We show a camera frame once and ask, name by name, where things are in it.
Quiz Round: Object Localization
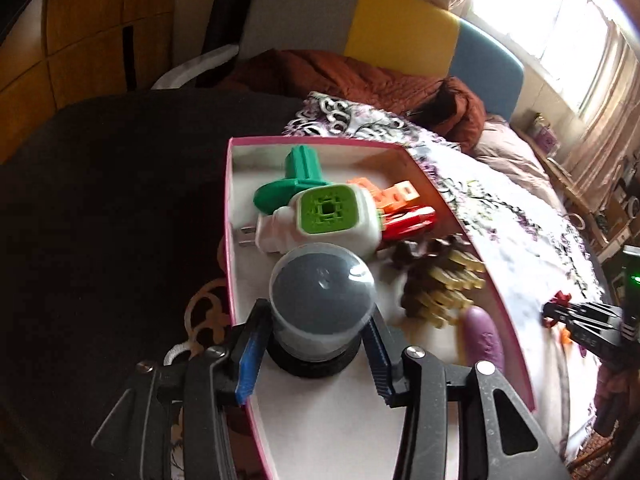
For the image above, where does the orange plastic block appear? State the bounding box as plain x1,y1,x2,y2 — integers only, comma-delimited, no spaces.
347,176,421,213

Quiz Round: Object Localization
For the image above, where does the red metal cylinder case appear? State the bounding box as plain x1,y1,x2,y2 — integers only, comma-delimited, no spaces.
377,206,438,251

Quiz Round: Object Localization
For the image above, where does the purple patterned box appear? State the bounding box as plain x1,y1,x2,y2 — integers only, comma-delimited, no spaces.
530,112,558,153

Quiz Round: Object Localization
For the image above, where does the dark hanging cloth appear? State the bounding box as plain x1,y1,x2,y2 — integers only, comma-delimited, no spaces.
200,0,268,86

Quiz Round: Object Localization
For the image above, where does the brown quilted jacket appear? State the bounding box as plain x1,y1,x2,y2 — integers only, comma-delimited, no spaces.
220,49,486,153

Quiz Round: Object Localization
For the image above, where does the green plastic peg piece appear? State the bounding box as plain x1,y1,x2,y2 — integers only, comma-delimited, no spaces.
252,145,326,215

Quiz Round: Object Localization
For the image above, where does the window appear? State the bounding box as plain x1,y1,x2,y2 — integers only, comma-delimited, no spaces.
470,0,621,111

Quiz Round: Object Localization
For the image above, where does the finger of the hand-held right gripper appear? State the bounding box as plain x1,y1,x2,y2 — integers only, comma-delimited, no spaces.
562,321,623,362
542,301,623,325

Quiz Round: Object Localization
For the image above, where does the white embroidered floral tablecloth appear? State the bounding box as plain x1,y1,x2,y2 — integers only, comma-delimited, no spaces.
285,91,608,461

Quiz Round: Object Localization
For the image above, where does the lilac quilt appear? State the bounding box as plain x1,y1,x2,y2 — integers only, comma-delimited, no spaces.
472,115,566,206

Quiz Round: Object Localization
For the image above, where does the wooden side desk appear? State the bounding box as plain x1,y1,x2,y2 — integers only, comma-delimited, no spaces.
520,125,601,221

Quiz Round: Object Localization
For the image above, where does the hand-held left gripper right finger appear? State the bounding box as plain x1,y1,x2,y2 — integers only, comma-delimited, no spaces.
361,320,571,480

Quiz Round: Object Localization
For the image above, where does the pink cardboard box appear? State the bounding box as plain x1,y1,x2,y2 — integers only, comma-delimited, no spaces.
222,135,538,480

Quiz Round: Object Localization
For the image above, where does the wooden wardrobe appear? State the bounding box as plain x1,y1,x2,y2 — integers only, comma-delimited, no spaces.
0,0,176,161

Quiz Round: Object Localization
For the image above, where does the white and green plug-in device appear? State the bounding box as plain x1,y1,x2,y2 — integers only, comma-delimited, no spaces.
239,183,385,261

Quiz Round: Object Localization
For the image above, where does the black appliance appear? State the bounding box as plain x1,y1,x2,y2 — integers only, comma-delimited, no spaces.
595,160,640,251

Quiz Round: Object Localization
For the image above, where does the grey dome jar black base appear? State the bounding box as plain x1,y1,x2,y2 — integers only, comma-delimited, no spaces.
267,242,375,378

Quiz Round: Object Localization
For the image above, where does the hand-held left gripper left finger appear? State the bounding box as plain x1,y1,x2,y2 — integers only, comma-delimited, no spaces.
91,298,273,480

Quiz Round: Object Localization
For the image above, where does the beige curtain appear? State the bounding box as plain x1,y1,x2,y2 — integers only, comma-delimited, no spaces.
565,35,640,171

